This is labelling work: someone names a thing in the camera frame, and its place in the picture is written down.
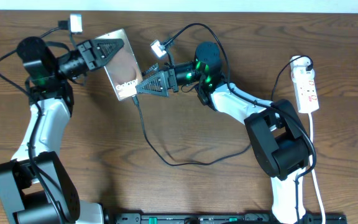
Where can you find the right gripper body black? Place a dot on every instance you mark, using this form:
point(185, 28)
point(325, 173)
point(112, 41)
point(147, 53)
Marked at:
point(172, 79)

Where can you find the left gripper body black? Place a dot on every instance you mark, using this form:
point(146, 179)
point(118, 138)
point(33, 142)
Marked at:
point(86, 51)

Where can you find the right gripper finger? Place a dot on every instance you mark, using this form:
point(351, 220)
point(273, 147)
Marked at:
point(156, 84)
point(152, 69)

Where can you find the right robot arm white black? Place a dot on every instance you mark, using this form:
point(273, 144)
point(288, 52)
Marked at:
point(279, 141)

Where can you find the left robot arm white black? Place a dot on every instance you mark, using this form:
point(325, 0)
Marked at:
point(34, 185)

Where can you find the white power strip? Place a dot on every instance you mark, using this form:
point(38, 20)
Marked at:
point(302, 76)

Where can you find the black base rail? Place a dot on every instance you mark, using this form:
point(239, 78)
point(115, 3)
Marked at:
point(136, 218)

